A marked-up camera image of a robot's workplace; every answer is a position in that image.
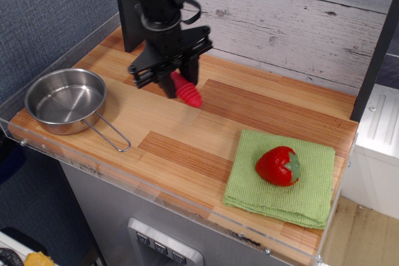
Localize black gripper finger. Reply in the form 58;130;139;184
180;55;199;85
157;73;176;98

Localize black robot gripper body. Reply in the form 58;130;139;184
128;14;213;88

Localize red handled metal fork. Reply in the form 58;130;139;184
170;71;203;108

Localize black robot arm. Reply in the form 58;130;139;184
117;0;212;98

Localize folded green cloth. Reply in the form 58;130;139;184
223;130;335;229

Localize small steel saucepan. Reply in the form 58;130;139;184
24;68;131;153

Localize clear acrylic edge guard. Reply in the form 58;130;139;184
3;17;357;264

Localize red plastic strawberry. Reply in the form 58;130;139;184
255;146;302;187

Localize grey toy fridge cabinet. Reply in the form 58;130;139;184
62;163;315;265

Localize silver dispenser button panel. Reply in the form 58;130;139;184
127;217;204;265

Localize white ribbed side unit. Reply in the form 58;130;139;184
352;84;398;218

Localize yellow object at corner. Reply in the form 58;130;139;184
24;252;54;266

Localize dark left frame post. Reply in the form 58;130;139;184
117;0;145;52

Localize dark frame post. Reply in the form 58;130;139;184
117;0;145;52
350;0;398;122

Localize dark right frame post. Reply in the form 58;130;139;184
350;0;398;122

